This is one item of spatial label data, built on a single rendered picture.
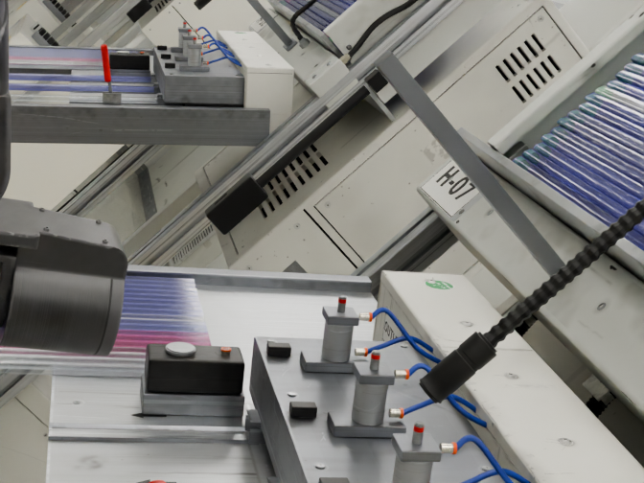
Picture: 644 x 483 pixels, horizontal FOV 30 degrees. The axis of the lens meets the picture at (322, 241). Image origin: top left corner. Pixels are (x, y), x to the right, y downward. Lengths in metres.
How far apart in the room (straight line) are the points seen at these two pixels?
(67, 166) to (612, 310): 4.55
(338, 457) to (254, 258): 1.32
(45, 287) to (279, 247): 1.47
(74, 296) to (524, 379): 0.39
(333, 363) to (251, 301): 0.33
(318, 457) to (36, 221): 0.25
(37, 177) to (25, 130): 3.37
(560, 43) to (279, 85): 0.49
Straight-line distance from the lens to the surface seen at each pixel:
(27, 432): 2.18
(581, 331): 0.92
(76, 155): 5.35
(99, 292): 0.63
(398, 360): 0.95
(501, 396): 0.86
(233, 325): 1.16
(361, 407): 0.81
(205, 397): 0.96
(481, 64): 2.09
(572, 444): 0.81
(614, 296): 0.93
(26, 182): 5.38
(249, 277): 1.27
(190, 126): 2.01
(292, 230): 2.07
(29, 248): 0.63
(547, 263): 0.97
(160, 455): 0.90
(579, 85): 1.19
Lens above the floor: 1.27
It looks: 3 degrees down
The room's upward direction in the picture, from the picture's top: 49 degrees clockwise
